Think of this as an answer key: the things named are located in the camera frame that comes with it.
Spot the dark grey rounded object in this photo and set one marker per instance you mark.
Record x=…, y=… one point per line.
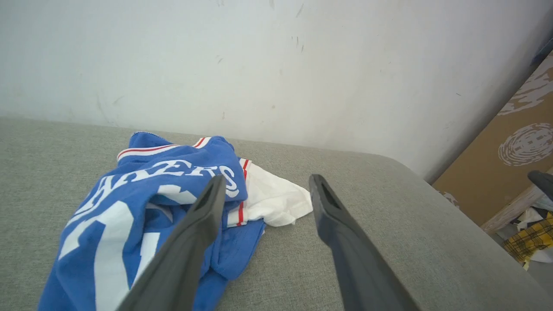
x=543, y=181

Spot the brown patterned board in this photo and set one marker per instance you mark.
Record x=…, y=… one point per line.
x=484, y=172

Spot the grey fabric sofa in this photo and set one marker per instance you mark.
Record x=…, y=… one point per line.
x=389, y=203

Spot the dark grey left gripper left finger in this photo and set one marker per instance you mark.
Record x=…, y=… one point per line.
x=181, y=255

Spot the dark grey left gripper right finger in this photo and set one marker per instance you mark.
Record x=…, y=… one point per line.
x=354, y=268

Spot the white crumpled cloth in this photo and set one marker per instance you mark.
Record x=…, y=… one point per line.
x=528, y=216

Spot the blue and white sports jersey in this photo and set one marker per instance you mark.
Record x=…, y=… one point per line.
x=129, y=185

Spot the yellow plaid cloth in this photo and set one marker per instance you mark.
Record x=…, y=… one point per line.
x=533, y=239

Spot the light wooden leg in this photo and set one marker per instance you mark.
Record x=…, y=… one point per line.
x=510, y=211

